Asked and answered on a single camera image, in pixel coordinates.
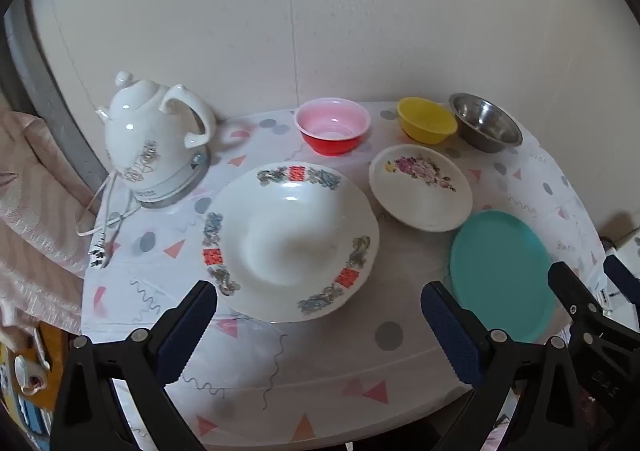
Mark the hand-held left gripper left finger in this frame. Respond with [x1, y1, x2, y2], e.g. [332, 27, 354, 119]
[50, 279, 219, 451]

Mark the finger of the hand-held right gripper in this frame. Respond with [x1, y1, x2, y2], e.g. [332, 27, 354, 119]
[603, 255, 640, 304]
[547, 261, 640, 412]

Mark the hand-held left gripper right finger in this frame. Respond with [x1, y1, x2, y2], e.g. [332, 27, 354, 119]
[420, 281, 618, 451]

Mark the teal plastic plate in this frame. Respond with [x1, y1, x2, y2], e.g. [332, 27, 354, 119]
[448, 210, 557, 344]

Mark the small white floral plate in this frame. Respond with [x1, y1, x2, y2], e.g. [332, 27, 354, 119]
[368, 144, 474, 232]

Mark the large white dragon-print plate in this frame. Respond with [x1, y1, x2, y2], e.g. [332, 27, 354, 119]
[201, 162, 381, 323]

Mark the stainless steel bowl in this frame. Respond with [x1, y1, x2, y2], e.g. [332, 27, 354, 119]
[448, 92, 523, 154]

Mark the yellow plastic bowl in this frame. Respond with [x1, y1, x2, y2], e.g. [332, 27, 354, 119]
[397, 97, 458, 146]

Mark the pink and red plastic bowl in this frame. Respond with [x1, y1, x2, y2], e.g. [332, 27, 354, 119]
[293, 97, 371, 156]

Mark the patterned white plastic tablecloth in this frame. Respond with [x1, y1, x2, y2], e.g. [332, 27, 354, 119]
[80, 101, 613, 446]

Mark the orange box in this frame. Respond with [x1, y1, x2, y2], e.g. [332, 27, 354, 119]
[0, 323, 68, 413]

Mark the pink striped cloth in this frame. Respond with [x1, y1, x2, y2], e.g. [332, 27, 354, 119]
[0, 108, 99, 338]

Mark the white ceramic electric kettle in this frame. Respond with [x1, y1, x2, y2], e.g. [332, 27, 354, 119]
[96, 71, 217, 194]

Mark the white power cord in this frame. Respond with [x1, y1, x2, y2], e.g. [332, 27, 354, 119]
[76, 171, 147, 273]

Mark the grey metal frame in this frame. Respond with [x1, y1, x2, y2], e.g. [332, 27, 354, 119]
[4, 0, 109, 192]

